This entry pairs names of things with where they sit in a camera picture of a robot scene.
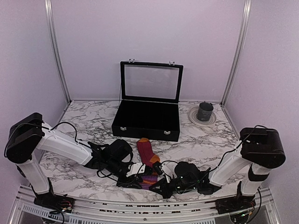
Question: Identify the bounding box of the beige ceramic plate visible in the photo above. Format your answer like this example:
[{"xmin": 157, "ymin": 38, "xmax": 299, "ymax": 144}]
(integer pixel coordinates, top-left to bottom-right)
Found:
[{"xmin": 188, "ymin": 106, "xmax": 216, "ymax": 127}]

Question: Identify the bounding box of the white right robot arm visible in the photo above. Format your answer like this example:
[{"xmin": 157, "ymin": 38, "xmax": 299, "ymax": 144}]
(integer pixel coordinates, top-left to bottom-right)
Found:
[{"xmin": 149, "ymin": 125, "xmax": 286, "ymax": 210}]

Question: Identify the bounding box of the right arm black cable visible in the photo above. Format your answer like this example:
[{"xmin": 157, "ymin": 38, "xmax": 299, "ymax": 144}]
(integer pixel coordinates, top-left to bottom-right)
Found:
[{"xmin": 205, "ymin": 125, "xmax": 268, "ymax": 173}]

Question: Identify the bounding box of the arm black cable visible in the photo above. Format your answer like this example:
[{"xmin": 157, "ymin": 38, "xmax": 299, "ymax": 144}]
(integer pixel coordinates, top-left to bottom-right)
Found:
[
  {"xmin": 50, "ymin": 121, "xmax": 94, "ymax": 150},
  {"xmin": 205, "ymin": 125, "xmax": 268, "ymax": 173}
]

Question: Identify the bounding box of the aluminium corner post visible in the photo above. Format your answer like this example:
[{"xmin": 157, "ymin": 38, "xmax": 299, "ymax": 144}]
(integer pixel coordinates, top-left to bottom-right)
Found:
[
  {"xmin": 45, "ymin": 0, "xmax": 71, "ymax": 105},
  {"xmin": 221, "ymin": 0, "xmax": 252, "ymax": 107}
]

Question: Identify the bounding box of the black display case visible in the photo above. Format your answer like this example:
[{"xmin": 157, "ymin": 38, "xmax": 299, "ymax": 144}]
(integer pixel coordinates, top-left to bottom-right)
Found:
[{"xmin": 112, "ymin": 60, "xmax": 184, "ymax": 142}]

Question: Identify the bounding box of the right aluminium corner post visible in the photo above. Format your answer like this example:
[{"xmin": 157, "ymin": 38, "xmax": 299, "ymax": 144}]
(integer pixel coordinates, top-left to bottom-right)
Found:
[{"xmin": 221, "ymin": 0, "xmax": 252, "ymax": 107}]

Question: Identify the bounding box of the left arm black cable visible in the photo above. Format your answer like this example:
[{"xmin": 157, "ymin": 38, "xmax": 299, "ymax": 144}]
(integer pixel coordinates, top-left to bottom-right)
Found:
[{"xmin": 50, "ymin": 121, "xmax": 94, "ymax": 150}]

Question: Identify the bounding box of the maroon striped sock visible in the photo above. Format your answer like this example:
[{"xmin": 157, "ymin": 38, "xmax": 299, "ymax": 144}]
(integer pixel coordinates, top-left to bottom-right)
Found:
[{"xmin": 136, "ymin": 138, "xmax": 160, "ymax": 190}]

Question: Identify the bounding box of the dark grey ceramic mug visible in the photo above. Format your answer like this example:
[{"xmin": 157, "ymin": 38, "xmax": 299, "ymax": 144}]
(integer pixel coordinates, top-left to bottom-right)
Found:
[{"xmin": 197, "ymin": 101, "xmax": 214, "ymax": 122}]

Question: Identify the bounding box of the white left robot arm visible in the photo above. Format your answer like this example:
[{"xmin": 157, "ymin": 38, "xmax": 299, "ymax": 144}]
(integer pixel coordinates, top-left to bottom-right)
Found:
[{"xmin": 4, "ymin": 112, "xmax": 143, "ymax": 210}]

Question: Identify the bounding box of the aluminium front rail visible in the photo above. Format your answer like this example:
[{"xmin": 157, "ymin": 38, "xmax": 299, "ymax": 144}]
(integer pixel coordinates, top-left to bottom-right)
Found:
[{"xmin": 8, "ymin": 186, "xmax": 281, "ymax": 224}]

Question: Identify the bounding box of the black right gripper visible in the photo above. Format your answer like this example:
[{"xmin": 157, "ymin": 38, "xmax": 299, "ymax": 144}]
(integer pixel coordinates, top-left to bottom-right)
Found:
[{"xmin": 150, "ymin": 176, "xmax": 198, "ymax": 198}]

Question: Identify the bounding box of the left aluminium corner post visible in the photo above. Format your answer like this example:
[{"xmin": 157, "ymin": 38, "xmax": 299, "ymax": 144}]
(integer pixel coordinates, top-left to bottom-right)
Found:
[{"xmin": 45, "ymin": 0, "xmax": 71, "ymax": 105}]

